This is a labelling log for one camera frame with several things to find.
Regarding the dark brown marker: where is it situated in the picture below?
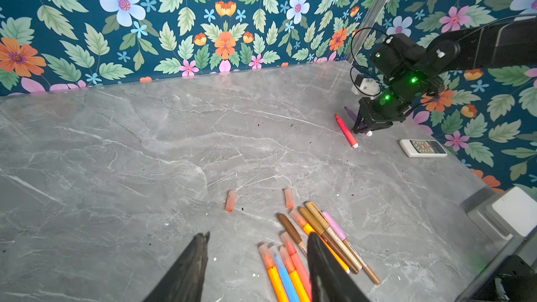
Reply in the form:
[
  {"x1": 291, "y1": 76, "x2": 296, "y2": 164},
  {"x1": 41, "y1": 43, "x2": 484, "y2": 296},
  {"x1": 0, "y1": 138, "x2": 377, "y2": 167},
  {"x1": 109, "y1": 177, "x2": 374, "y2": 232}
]
[{"x1": 299, "y1": 208, "x2": 359, "y2": 274}]

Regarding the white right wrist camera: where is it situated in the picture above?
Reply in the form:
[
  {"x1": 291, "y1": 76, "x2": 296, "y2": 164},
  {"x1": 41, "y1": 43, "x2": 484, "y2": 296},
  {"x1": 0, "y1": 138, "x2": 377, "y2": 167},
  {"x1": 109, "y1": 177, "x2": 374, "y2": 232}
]
[{"x1": 354, "y1": 74, "x2": 381, "y2": 98}]

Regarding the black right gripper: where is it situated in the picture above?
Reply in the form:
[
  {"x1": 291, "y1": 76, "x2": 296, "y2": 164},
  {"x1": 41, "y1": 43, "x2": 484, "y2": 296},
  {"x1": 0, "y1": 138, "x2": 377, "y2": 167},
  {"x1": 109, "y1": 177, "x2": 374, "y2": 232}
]
[{"x1": 352, "y1": 96, "x2": 413, "y2": 134}]

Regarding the translucent pink pen cap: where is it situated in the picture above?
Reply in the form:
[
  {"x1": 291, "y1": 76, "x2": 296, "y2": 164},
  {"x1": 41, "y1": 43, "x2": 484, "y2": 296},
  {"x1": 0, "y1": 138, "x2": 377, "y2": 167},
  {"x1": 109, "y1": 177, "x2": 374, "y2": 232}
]
[{"x1": 225, "y1": 190, "x2": 236, "y2": 213}]

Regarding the orange highlighter right group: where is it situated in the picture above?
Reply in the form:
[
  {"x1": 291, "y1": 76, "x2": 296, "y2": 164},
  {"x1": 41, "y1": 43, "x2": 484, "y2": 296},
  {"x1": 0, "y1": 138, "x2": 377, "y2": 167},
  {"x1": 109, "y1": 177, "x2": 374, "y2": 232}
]
[{"x1": 289, "y1": 208, "x2": 350, "y2": 274}]

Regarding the blue highlighter pen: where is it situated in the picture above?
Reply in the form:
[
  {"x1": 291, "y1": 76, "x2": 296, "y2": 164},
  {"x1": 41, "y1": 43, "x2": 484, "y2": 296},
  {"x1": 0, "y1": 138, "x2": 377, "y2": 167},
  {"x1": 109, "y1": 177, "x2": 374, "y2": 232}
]
[{"x1": 269, "y1": 246, "x2": 300, "y2": 302}]

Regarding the orange highlighter far left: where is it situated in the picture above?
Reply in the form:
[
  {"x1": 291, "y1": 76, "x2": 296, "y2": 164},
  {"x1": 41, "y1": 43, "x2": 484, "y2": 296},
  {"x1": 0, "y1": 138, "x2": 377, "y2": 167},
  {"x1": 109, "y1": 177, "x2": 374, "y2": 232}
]
[{"x1": 258, "y1": 243, "x2": 289, "y2": 302}]

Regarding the lilac cap brown marker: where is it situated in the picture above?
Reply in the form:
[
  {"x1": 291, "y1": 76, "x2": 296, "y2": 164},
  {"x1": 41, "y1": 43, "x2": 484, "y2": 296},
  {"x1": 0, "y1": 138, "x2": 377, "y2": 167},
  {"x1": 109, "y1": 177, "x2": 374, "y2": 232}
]
[{"x1": 322, "y1": 211, "x2": 381, "y2": 285}]

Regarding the tan beige marker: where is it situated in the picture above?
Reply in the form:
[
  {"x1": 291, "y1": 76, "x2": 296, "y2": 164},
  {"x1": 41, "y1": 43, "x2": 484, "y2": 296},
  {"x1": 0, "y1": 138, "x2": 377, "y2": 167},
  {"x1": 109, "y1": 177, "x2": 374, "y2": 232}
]
[{"x1": 305, "y1": 201, "x2": 362, "y2": 271}]

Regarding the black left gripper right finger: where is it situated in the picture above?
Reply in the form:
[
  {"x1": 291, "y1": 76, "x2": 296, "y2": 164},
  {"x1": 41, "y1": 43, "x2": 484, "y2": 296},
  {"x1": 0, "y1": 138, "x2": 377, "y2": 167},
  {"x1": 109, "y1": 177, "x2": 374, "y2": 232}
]
[{"x1": 307, "y1": 233, "x2": 369, "y2": 302}]

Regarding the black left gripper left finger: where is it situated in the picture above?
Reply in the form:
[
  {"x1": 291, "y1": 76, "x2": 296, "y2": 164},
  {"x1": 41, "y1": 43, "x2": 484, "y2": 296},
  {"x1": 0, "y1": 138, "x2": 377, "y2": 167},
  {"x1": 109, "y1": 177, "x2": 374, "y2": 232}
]
[{"x1": 143, "y1": 232, "x2": 210, "y2": 302}]

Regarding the white remote control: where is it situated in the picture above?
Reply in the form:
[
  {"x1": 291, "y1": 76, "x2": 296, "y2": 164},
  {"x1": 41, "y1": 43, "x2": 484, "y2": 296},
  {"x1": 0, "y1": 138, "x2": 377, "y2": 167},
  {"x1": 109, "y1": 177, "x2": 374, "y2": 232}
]
[{"x1": 399, "y1": 139, "x2": 447, "y2": 158}]

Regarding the white square box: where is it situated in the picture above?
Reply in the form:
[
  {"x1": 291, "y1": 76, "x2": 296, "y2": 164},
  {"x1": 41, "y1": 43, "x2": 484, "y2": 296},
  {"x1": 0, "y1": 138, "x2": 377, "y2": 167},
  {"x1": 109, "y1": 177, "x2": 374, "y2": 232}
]
[{"x1": 489, "y1": 187, "x2": 536, "y2": 237}]

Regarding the pink red highlighter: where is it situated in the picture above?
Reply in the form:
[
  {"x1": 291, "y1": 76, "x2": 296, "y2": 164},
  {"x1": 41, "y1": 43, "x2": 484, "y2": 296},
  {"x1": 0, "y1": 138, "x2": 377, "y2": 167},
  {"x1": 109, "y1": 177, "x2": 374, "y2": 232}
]
[{"x1": 335, "y1": 114, "x2": 359, "y2": 149}]

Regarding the purple highlighter pen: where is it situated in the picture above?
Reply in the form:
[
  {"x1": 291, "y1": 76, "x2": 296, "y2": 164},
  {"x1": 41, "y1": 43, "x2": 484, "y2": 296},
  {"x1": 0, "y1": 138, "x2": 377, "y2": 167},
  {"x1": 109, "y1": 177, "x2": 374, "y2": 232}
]
[{"x1": 344, "y1": 107, "x2": 357, "y2": 122}]

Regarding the brown cap beige marker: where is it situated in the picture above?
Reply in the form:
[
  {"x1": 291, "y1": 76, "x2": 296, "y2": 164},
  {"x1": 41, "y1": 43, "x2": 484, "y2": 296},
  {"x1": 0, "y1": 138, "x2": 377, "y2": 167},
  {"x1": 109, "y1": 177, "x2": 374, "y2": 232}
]
[{"x1": 276, "y1": 213, "x2": 307, "y2": 255}]

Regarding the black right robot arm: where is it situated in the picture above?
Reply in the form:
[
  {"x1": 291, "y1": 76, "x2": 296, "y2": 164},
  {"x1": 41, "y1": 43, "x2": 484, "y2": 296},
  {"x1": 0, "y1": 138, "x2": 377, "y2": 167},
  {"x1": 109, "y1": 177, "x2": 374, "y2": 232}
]
[{"x1": 307, "y1": 13, "x2": 536, "y2": 301}]

